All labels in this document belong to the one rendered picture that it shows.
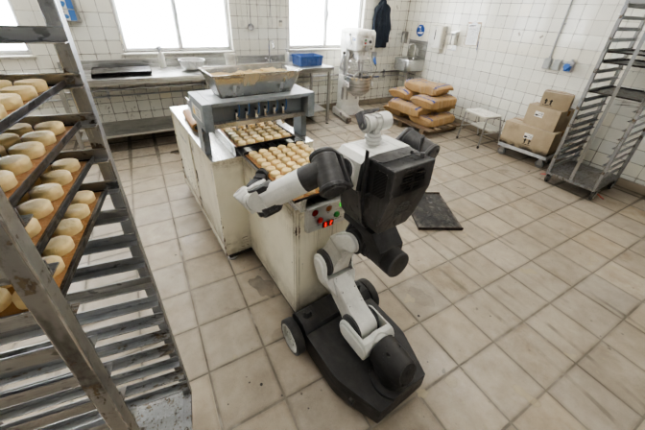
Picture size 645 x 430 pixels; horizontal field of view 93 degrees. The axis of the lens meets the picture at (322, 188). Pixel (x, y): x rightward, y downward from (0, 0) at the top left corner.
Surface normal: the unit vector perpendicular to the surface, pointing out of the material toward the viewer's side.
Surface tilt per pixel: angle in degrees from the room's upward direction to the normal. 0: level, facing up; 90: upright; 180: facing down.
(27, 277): 90
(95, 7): 90
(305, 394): 0
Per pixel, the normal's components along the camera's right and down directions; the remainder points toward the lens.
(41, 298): 0.36, 0.49
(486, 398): 0.04, -0.86
